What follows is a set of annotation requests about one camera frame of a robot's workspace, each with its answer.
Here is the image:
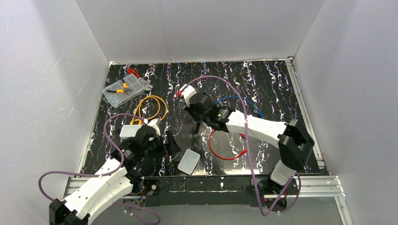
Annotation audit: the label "black adapter with cable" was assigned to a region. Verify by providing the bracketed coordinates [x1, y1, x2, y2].
[194, 120, 202, 135]

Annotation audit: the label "white network switch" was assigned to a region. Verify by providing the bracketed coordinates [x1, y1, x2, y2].
[119, 125, 142, 141]
[177, 150, 200, 175]

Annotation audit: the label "long yellow ethernet cable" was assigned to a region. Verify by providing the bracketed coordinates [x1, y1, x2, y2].
[130, 97, 168, 126]

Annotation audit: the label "short yellow ethernet cable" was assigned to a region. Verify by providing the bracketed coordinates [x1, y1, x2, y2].
[133, 95, 161, 125]

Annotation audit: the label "blue ethernet cable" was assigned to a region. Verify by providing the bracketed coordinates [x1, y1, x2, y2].
[214, 95, 265, 119]

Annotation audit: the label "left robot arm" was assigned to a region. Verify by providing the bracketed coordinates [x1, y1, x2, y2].
[49, 125, 181, 225]

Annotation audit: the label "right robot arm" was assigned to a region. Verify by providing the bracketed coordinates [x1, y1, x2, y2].
[179, 90, 315, 186]

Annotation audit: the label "clear plastic parts box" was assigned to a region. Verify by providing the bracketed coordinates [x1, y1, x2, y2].
[102, 74, 144, 108]

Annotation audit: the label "grey red adjustable wrench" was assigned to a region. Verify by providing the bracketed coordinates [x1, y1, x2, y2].
[127, 68, 153, 91]

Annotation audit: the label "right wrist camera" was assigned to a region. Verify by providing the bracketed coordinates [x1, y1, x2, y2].
[177, 84, 197, 105]

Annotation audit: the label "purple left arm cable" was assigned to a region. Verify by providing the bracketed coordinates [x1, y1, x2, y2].
[38, 113, 161, 225]

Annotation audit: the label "red ethernet cable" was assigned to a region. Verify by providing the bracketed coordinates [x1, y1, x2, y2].
[208, 129, 248, 161]

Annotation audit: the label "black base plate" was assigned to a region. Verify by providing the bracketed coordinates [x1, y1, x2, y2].
[141, 174, 277, 208]

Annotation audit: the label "yellow handled pliers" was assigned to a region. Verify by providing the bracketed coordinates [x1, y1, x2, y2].
[106, 82, 132, 94]

